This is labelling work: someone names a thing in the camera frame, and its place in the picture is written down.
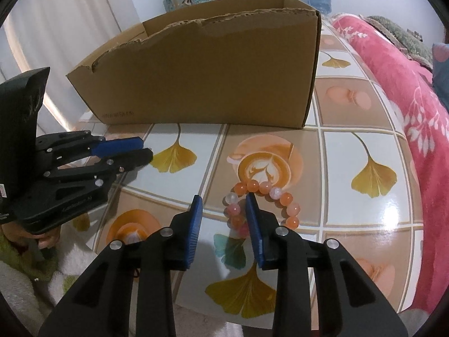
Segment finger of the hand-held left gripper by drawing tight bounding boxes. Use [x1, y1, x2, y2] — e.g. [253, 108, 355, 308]
[14, 148, 154, 234]
[35, 131, 144, 165]

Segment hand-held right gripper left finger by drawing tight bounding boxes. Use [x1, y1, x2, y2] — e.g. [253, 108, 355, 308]
[38, 195, 204, 337]

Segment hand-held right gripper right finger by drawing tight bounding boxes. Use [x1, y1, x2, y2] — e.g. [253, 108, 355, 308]
[244, 192, 409, 337]

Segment pink orange bead bracelet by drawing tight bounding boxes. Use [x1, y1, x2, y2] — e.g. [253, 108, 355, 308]
[224, 180, 302, 239]

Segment brown cardboard box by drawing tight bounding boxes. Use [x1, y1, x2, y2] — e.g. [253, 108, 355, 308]
[66, 0, 321, 129]

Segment person's left hand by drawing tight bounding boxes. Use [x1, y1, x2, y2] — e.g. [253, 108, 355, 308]
[0, 223, 61, 251]

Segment white curtain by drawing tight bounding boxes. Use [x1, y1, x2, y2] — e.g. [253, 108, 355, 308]
[0, 0, 144, 137]

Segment white fluffy blanket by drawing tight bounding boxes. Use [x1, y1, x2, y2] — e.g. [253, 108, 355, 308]
[0, 233, 246, 337]

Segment pink floral blanket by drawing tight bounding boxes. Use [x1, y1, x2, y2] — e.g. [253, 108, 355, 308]
[331, 13, 449, 320]

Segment teal pillow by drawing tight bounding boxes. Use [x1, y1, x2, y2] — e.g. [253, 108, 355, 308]
[432, 42, 449, 109]

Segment grey-green cushion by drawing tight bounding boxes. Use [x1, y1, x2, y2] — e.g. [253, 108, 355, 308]
[365, 16, 434, 69]

